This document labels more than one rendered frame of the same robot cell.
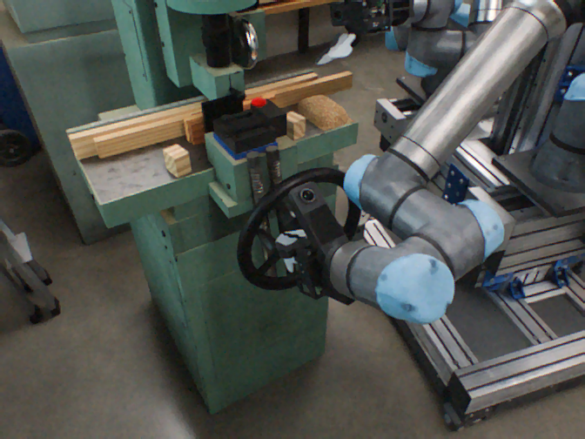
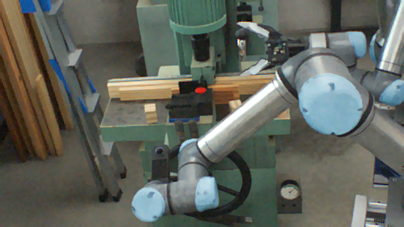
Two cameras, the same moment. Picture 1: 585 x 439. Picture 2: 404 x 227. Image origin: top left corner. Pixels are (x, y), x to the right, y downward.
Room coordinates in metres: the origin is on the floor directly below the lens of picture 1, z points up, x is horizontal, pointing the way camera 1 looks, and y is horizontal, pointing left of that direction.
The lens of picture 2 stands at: (-0.39, -0.91, 1.94)
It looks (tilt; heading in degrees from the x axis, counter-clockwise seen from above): 33 degrees down; 39
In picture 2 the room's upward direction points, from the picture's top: 7 degrees counter-clockwise
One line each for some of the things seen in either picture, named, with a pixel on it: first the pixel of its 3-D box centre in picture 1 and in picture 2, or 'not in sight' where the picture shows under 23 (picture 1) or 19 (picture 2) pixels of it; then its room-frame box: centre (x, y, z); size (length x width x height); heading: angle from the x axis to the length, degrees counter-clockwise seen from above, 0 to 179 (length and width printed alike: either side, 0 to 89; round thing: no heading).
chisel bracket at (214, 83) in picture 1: (218, 80); (204, 67); (1.00, 0.17, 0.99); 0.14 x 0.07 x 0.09; 32
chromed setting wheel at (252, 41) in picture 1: (244, 43); (241, 42); (1.16, 0.12, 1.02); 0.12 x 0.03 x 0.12; 32
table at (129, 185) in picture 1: (234, 158); (195, 120); (0.87, 0.13, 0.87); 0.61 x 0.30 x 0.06; 122
